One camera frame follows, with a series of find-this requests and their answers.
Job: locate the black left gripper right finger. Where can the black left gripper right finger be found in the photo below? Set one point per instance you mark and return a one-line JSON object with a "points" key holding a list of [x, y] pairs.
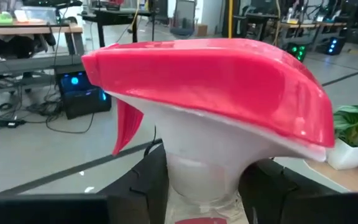
{"points": [[266, 193]]}

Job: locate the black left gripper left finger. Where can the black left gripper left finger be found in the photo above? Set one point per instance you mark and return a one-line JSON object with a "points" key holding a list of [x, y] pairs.
{"points": [[141, 193]]}

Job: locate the red trigger clear spray bottle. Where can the red trigger clear spray bottle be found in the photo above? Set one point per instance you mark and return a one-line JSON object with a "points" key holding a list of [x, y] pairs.
{"points": [[213, 84]]}

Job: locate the green plant in white pot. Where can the green plant in white pot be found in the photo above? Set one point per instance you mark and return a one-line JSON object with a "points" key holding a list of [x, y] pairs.
{"points": [[353, 149]]}

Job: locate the black computer with blue lights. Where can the black computer with blue lights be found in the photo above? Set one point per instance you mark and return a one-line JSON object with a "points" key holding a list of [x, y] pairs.
{"points": [[82, 99]]}

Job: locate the black device with green lights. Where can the black device with green lights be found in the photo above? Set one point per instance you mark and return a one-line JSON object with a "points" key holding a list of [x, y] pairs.
{"points": [[297, 51]]}

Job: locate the black device with blue lights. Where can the black device with blue lights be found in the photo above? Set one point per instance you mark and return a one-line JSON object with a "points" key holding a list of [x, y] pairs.
{"points": [[334, 46]]}

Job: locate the cardboard box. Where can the cardboard box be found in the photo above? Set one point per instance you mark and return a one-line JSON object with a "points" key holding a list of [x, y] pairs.
{"points": [[201, 30]]}

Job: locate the yellow pole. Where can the yellow pole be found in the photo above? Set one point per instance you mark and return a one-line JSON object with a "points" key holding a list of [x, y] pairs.
{"points": [[230, 18]]}

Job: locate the wooden top work table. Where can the wooden top work table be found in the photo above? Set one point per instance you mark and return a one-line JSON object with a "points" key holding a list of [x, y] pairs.
{"points": [[26, 29]]}

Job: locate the clear plastic container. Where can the clear plastic container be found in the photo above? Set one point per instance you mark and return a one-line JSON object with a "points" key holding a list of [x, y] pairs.
{"points": [[39, 15]]}

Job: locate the green object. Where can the green object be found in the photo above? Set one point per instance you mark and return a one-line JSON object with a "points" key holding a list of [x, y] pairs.
{"points": [[5, 18]]}

